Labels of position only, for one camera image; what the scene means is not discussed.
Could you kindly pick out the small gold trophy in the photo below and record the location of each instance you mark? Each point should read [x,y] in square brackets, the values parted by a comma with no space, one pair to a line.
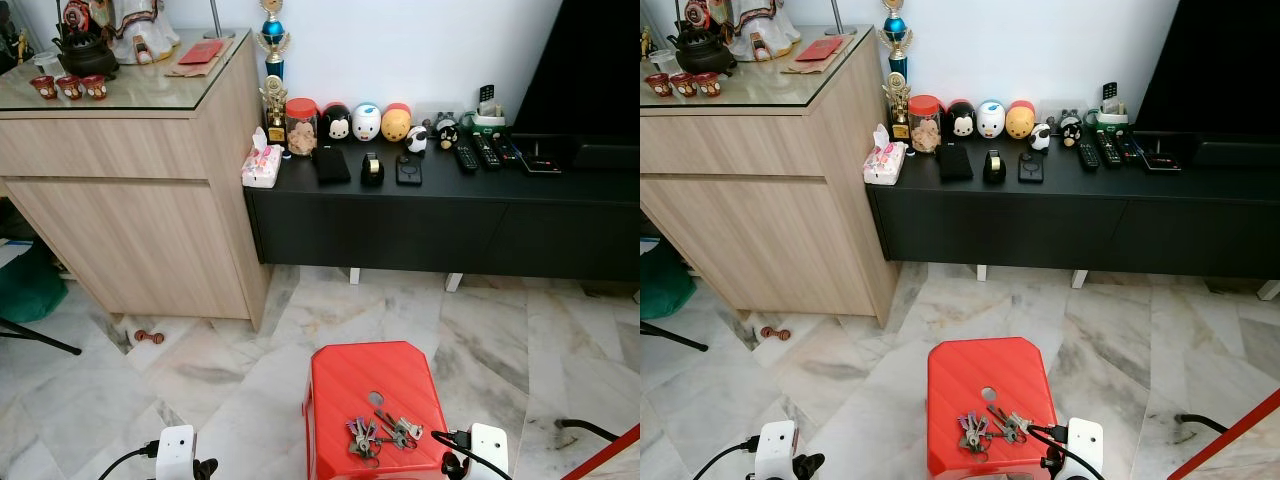
[274,110]
[897,105]

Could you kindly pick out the red lidded snack jar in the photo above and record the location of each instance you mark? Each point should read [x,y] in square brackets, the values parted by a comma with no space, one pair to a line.
[925,127]
[301,130]

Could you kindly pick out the pink wet tissue pack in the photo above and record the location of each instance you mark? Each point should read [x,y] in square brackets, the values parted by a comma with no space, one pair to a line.
[885,162]
[262,165]

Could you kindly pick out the white robed statue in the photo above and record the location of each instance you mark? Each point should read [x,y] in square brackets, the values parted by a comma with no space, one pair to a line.
[765,28]
[145,30]

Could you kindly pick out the tall blue gold trophy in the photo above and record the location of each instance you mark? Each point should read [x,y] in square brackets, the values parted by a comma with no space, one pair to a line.
[273,40]
[896,35]

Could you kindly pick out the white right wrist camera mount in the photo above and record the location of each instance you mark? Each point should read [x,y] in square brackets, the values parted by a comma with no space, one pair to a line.
[1082,450]
[490,455]

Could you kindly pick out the black tripod leg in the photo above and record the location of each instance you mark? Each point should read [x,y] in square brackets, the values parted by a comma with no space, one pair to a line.
[675,337]
[40,337]

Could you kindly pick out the black mouse plush toy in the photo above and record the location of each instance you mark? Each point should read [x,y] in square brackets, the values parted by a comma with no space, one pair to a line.
[960,120]
[336,122]

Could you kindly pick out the light wood cabinet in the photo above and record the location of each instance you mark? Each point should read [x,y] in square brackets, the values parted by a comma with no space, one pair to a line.
[760,200]
[130,200]

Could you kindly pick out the red plastic stool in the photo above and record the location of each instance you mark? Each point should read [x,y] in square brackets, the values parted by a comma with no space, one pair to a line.
[990,372]
[375,380]

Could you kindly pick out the black flat tablet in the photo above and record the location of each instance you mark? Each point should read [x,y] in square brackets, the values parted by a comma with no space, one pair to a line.
[1162,156]
[540,158]

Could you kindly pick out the red flat bar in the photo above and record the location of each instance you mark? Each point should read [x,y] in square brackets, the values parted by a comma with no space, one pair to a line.
[610,452]
[1225,435]

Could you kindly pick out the small white black figure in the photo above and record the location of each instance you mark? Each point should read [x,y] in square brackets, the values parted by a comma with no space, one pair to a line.
[1041,137]
[416,140]

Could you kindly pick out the green white tub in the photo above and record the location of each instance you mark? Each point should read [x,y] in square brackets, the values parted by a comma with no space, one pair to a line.
[1112,115]
[488,118]

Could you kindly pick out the small red dumbbell toy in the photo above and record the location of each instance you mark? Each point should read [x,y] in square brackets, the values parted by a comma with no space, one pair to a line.
[775,334]
[148,336]

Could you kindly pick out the small black upright remote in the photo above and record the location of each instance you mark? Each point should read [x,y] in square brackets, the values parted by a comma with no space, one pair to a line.
[487,94]
[1110,91]

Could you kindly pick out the yellow bear plush toy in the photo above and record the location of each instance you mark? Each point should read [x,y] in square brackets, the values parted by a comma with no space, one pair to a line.
[396,123]
[1020,121]

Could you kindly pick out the black mouse figure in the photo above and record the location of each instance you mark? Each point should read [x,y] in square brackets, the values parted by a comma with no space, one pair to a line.
[446,133]
[1070,130]

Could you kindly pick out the silver lamp stand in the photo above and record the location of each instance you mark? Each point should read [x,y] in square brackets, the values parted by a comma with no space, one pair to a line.
[840,22]
[220,25]

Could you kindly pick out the dark green bag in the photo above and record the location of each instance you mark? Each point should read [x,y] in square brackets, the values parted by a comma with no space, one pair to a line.
[665,285]
[30,285]

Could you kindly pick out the small clear glass cup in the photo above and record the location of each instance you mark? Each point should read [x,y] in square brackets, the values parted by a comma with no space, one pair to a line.
[665,61]
[47,64]

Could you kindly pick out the black tape dispenser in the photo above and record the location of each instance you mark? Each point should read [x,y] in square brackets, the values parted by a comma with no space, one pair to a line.
[995,168]
[372,170]

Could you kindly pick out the black iron teapot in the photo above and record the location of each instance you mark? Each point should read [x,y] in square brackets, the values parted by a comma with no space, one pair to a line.
[708,50]
[88,55]

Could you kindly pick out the small red cup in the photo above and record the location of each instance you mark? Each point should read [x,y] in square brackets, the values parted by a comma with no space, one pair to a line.
[684,85]
[43,88]
[709,85]
[94,88]
[658,85]
[69,88]

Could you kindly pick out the bunch of keys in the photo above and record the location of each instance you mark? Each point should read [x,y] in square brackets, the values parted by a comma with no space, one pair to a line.
[365,437]
[973,430]

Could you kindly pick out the red round ornament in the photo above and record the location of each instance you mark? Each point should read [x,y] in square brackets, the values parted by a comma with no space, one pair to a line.
[78,15]
[700,13]

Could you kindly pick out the black pouch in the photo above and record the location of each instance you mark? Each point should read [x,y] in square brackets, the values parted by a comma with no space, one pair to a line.
[331,165]
[954,163]

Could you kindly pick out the black phone case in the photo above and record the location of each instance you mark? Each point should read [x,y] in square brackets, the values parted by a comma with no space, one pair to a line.
[409,170]
[1031,168]

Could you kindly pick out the red envelope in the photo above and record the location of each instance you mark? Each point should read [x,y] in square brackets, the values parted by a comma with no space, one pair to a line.
[200,55]
[820,50]

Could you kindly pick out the white blue plush toy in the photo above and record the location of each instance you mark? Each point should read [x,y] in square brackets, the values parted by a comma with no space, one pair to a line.
[366,123]
[990,120]

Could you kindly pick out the small gold figurine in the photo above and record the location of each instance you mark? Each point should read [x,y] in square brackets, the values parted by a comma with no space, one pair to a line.
[646,43]
[18,48]

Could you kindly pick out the black TV console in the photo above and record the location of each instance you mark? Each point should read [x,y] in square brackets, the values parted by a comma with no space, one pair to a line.
[420,225]
[1050,225]

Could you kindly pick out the black television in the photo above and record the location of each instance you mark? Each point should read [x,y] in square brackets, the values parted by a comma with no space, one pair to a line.
[1220,70]
[590,70]

